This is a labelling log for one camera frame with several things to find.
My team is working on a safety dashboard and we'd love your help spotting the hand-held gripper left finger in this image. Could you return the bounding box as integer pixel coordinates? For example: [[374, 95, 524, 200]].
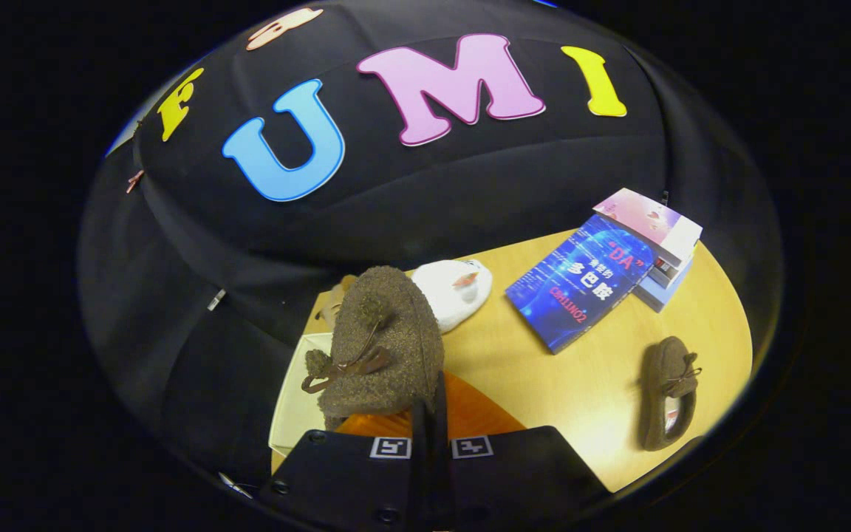
[[258, 399, 432, 531]]

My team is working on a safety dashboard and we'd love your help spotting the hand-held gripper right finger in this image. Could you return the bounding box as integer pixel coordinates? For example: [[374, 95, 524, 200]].
[[431, 372, 612, 531]]

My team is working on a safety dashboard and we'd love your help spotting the brown fuzzy shoe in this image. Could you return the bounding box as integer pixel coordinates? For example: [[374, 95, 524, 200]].
[[640, 335, 703, 452], [301, 266, 447, 432]]

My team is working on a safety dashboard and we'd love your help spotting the grey fabric storage box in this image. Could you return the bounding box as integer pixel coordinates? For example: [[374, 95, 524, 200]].
[[268, 332, 339, 474]]

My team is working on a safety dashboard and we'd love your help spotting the white plush toy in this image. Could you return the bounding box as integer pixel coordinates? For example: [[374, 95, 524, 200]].
[[410, 259, 493, 335]]

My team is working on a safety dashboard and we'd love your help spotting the brown plush toy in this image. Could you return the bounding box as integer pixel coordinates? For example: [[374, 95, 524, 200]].
[[313, 275, 358, 327]]

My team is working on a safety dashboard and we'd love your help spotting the dark blue book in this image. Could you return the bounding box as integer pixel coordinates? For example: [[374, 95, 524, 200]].
[[505, 214, 657, 355]]

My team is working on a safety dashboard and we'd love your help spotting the dark cover book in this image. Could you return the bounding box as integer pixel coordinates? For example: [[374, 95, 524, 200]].
[[649, 253, 694, 290]]

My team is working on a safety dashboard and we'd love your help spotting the pink cover book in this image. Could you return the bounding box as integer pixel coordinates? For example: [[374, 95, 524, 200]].
[[593, 188, 704, 267]]

